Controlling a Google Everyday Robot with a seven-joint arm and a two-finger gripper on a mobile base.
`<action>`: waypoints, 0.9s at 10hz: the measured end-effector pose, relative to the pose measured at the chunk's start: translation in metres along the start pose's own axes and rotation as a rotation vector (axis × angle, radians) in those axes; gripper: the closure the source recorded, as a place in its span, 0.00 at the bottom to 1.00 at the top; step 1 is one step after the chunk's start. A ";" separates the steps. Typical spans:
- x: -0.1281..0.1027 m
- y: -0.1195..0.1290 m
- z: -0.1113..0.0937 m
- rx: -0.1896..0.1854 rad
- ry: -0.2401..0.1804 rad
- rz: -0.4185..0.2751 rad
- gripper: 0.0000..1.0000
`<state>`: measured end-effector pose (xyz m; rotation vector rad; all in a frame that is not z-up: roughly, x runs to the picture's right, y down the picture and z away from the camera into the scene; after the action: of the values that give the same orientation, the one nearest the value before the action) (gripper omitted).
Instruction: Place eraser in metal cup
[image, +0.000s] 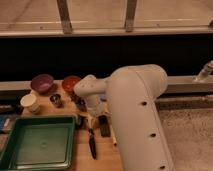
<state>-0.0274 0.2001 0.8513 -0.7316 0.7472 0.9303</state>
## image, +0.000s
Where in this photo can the black handled utensil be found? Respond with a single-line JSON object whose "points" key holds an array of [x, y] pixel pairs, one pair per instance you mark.
{"points": [[92, 144]]}

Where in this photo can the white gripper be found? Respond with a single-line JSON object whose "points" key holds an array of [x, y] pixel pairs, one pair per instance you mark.
{"points": [[95, 107]]}

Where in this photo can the dark grape bunch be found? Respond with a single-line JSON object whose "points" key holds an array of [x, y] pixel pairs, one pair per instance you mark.
{"points": [[79, 102]]}

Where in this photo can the black eraser block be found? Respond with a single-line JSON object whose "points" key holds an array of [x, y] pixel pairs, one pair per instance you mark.
{"points": [[104, 126]]}

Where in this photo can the orange bowl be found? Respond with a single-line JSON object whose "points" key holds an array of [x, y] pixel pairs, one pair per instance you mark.
{"points": [[69, 82]]}

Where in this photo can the white paper cup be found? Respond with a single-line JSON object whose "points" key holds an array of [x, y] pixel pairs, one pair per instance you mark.
{"points": [[30, 102]]}

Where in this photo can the purple bowl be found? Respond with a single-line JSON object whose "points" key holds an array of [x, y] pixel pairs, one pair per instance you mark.
{"points": [[42, 83]]}

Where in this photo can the green plastic tray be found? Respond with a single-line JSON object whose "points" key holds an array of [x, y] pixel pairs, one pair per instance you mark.
{"points": [[39, 144]]}

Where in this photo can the small metal cup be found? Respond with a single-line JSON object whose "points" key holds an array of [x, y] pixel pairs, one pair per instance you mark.
{"points": [[55, 99]]}

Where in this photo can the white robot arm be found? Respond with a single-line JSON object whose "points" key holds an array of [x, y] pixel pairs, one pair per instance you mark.
{"points": [[131, 92]]}

